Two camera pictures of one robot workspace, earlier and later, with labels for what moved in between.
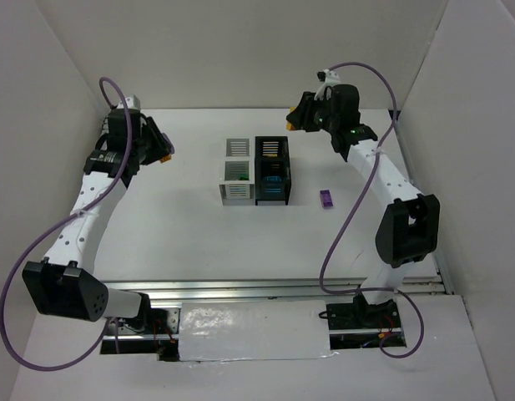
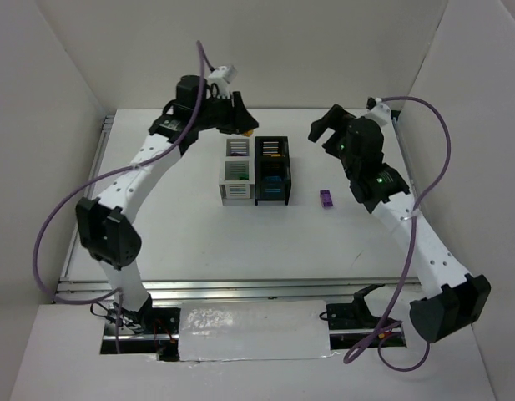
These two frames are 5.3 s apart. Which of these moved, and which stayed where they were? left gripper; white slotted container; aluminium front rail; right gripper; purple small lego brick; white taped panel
Moved: right gripper; left gripper
Stayed: white taped panel; white slotted container; purple small lego brick; aluminium front rail
